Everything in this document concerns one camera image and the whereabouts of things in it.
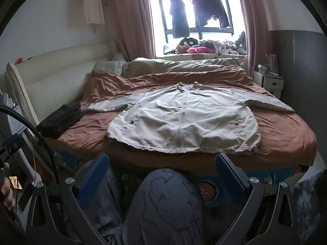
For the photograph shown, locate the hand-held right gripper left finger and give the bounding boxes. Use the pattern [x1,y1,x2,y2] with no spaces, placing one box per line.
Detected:
[26,153,110,245]

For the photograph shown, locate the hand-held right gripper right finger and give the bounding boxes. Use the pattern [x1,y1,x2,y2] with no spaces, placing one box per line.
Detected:
[214,152,299,245]

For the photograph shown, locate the beige zip jacket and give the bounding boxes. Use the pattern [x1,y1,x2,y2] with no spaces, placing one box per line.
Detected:
[81,82,295,156]

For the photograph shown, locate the dark folded clothes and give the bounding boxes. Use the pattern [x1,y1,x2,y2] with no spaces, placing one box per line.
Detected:
[36,103,87,139]

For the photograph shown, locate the pile of light clothes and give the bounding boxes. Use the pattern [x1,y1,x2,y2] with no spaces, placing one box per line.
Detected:
[199,39,238,55]

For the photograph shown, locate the person's left hand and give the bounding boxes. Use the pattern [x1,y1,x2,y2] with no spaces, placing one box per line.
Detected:
[0,163,17,210]

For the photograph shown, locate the cartoon print bed sheet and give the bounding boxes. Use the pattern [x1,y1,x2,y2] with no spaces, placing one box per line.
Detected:
[51,148,312,207]

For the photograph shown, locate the grey bedside table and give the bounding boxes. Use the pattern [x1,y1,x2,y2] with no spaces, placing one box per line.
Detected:
[5,107,36,179]

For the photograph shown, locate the brown blanket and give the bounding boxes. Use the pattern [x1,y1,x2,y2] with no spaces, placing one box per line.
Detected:
[42,65,318,167]

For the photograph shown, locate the person's right leg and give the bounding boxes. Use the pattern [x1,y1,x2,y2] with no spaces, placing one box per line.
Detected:
[123,168,205,245]

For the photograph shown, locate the cream padded headboard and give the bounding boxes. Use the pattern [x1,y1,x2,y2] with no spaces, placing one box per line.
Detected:
[5,41,118,130]

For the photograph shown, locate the grey patterned rug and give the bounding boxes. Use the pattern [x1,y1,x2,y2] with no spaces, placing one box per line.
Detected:
[290,168,327,245]

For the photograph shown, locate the white nightstand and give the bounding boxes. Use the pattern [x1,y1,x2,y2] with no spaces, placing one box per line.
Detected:
[253,70,284,99]

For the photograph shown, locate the pale blue pillow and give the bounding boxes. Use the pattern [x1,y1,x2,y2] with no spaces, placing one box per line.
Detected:
[93,60,127,76]

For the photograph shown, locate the pink striped bag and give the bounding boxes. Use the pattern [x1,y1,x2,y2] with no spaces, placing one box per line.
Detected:
[266,53,279,76]

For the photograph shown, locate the beige duvet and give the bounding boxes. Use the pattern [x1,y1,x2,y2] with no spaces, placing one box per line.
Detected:
[123,57,247,78]

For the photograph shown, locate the black plush toy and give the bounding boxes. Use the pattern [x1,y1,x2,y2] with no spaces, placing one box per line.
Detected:
[178,37,199,50]

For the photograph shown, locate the pink curtain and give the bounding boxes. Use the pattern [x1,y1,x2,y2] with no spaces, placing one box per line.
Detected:
[234,0,271,82]
[105,0,156,63]

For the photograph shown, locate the cream hanging cloth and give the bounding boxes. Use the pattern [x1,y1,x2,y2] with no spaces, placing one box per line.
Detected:
[82,0,106,32]

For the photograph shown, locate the dark grey hanging garment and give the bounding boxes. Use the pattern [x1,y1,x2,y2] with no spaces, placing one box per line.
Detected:
[204,0,230,30]

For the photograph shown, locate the dark red hanging garment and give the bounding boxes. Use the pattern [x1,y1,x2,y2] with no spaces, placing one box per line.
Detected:
[189,0,205,28]

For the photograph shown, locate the black cable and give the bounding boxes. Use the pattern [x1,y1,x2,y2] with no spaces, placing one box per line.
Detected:
[0,104,60,184]

